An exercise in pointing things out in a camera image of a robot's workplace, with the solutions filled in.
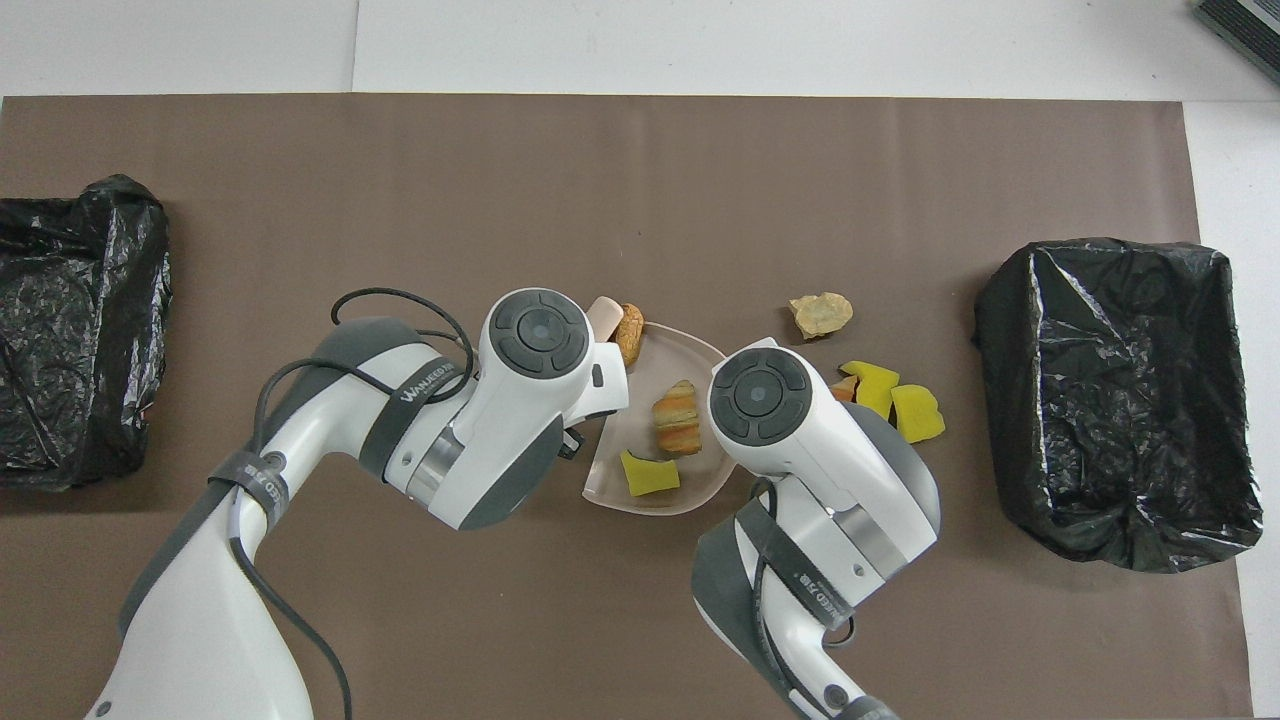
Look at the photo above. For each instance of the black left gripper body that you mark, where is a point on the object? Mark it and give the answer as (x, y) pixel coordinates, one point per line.
(572, 443)

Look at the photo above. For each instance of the pale pink plastic dustpan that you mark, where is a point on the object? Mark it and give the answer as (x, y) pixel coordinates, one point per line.
(635, 410)

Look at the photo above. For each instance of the yellow sponge wedge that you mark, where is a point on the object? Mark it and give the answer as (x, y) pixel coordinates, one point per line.
(648, 475)

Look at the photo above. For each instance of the orange striped bread slice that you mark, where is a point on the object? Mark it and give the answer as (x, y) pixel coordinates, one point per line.
(678, 420)

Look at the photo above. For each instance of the brown bread bun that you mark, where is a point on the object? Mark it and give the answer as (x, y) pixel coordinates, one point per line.
(631, 335)

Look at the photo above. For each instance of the beige hand brush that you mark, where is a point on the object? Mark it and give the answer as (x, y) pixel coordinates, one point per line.
(605, 316)

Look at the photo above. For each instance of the small striped bread piece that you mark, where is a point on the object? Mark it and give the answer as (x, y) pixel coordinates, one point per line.
(845, 390)

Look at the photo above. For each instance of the notched yellow sponge piece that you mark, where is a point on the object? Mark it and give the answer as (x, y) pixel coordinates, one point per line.
(878, 390)

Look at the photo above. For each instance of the yellow sponge chunk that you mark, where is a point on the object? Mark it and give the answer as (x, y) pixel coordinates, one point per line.
(917, 415)

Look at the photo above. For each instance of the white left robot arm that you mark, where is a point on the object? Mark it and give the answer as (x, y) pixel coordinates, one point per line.
(200, 620)

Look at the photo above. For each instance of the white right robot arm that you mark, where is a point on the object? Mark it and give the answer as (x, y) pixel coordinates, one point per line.
(850, 480)

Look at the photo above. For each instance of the black bag lined bin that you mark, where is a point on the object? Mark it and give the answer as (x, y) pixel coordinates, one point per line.
(80, 300)
(1120, 400)

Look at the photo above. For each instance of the pale crumpled bread lump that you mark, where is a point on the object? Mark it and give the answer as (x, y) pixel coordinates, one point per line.
(820, 315)

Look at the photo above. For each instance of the brown paper table mat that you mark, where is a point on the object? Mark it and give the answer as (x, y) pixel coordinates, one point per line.
(640, 150)

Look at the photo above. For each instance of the grey slatted device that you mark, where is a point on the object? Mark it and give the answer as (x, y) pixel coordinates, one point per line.
(1250, 25)

